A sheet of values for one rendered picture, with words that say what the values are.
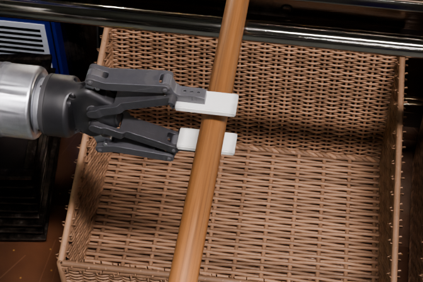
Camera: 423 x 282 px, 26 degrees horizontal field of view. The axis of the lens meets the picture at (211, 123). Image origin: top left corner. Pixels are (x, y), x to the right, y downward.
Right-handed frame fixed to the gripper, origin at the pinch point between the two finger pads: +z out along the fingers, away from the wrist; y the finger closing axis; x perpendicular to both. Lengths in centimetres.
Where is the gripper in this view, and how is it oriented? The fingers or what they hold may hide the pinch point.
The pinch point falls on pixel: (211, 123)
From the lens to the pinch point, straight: 108.0
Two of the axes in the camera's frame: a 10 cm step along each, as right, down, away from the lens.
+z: 9.9, 1.1, -1.0
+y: 0.0, 6.4, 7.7
